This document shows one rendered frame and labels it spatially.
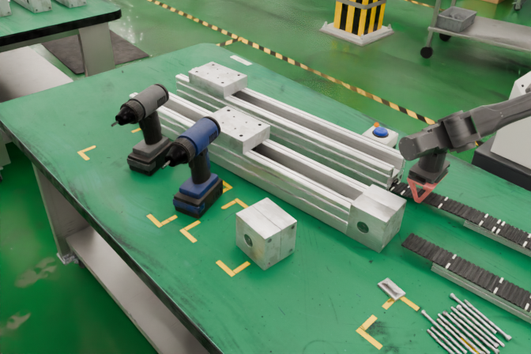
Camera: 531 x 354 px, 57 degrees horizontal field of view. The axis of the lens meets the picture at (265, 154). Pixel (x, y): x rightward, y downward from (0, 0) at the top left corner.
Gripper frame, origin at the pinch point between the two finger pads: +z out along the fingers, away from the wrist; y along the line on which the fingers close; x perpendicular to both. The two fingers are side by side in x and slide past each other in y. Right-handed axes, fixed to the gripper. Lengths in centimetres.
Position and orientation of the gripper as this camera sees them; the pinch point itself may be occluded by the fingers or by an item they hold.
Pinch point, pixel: (422, 194)
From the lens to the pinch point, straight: 130.7
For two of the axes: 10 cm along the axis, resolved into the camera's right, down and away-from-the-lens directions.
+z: -0.3, 8.2, 5.7
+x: 7.7, 3.8, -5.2
